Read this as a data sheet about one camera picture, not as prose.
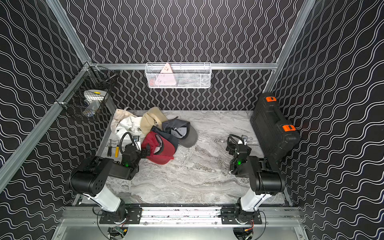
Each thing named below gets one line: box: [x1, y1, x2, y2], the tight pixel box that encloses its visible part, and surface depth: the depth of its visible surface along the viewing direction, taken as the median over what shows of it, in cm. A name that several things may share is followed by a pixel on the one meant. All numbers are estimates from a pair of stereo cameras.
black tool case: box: [250, 92, 301, 165], surface depth 85 cm
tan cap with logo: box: [140, 106, 168, 135], surface depth 107 cm
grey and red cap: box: [161, 116, 198, 148], surface depth 108 cm
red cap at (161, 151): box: [141, 131, 176, 165], surface depth 96 cm
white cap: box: [114, 116, 145, 137], surface depth 107 cm
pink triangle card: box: [154, 63, 176, 86], surface depth 91 cm
